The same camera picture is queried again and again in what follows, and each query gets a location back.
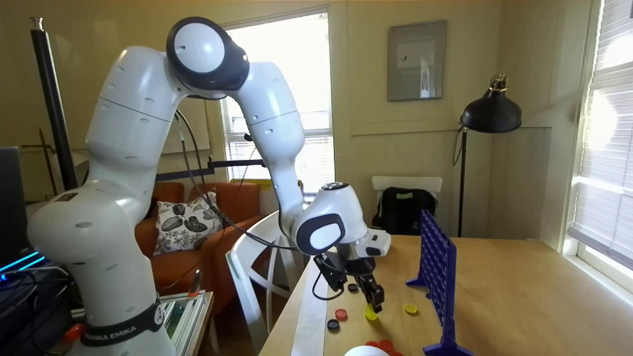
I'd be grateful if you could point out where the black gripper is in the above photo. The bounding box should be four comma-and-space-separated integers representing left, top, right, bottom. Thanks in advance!
342, 255, 387, 314

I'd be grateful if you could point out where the blue gameboard with holes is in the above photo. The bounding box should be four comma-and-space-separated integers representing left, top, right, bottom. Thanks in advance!
405, 207, 474, 356

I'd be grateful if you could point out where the white speckled paper cup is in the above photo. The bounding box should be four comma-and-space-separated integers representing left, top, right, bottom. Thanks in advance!
342, 342, 391, 356

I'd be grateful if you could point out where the black bag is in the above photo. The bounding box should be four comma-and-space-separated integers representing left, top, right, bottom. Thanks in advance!
369, 185, 438, 237

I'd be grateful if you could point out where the white chair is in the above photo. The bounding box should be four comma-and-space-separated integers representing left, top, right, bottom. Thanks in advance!
223, 207, 312, 340

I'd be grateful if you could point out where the orange sofa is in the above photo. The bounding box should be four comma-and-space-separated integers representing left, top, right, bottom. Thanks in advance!
134, 179, 264, 316

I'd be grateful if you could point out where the colourful flat box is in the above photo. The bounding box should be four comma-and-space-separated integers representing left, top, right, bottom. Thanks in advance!
156, 288, 215, 342

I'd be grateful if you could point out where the black clamp bar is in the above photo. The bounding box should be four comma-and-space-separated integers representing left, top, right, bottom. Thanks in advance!
154, 156, 268, 183

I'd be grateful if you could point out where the black white patterned cushion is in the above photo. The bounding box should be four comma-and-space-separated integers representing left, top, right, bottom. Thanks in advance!
152, 191, 225, 257

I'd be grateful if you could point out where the black lamp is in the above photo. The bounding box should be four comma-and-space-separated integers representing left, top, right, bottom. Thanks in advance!
452, 73, 524, 239

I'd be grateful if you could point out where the white window blind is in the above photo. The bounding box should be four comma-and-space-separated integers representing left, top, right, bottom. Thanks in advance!
563, 0, 633, 268

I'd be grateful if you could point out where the black computer with blue light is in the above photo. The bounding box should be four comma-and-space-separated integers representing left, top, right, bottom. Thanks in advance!
0, 249, 84, 356

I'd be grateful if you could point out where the dark monitor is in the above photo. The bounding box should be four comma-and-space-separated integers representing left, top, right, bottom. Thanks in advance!
0, 144, 31, 266

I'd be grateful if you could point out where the black pole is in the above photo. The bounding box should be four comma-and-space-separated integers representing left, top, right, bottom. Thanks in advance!
27, 15, 80, 193

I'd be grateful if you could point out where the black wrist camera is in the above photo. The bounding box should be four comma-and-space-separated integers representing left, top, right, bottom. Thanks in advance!
312, 253, 349, 294

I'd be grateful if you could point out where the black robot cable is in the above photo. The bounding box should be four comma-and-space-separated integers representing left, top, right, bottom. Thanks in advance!
171, 108, 347, 304

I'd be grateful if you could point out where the framed wall picture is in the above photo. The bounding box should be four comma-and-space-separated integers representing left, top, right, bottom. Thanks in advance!
385, 17, 448, 102

